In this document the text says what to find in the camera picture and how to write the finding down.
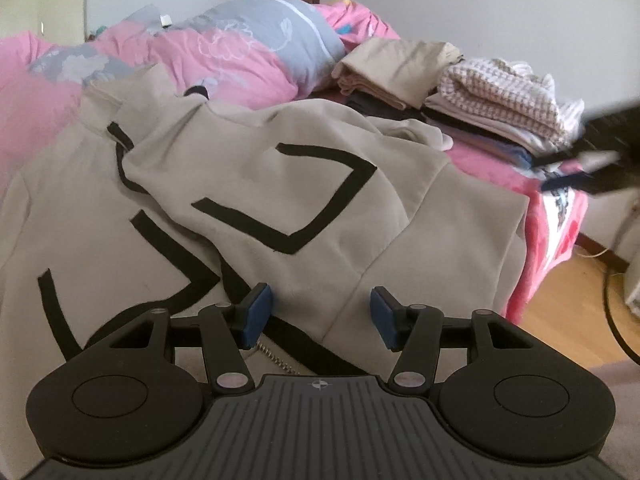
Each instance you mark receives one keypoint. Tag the cream wardrobe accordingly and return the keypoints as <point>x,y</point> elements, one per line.
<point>60,5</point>

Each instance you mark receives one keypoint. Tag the pink grey blue floral quilt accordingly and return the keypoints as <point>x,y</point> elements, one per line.
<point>225,60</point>

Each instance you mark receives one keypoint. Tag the folded dark garment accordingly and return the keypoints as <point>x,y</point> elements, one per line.
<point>370,105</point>

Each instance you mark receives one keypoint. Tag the folded checked garment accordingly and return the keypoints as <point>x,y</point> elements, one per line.
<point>500,95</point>

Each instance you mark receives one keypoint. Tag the beige zip jacket black stripes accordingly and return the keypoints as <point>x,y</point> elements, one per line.
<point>350,210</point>

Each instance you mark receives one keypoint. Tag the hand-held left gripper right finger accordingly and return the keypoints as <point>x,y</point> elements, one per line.
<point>385,320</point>

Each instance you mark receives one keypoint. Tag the pink printed bed blanket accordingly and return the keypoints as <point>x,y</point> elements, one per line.
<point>550,240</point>

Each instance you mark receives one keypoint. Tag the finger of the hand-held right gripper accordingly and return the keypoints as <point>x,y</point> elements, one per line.
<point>570,182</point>
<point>580,159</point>

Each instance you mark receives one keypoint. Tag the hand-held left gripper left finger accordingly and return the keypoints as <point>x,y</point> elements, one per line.
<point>255,315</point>

